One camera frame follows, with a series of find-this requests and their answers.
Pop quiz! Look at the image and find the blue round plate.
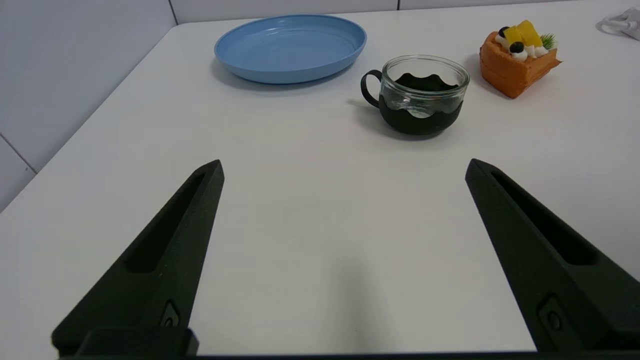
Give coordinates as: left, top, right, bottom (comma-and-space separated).
214, 14, 367, 84

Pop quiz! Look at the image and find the black clear bottle lid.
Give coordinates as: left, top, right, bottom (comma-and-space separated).
360, 55, 471, 136

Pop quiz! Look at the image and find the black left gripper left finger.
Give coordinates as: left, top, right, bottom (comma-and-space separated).
52, 160, 225, 357

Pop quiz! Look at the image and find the triangle waffle bread with fruit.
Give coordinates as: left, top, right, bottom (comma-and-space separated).
479, 20, 562, 99

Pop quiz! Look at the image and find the white power strip cable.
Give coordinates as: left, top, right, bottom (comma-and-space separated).
597, 13, 632, 33

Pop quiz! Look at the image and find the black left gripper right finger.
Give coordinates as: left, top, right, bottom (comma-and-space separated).
465, 158, 640, 353

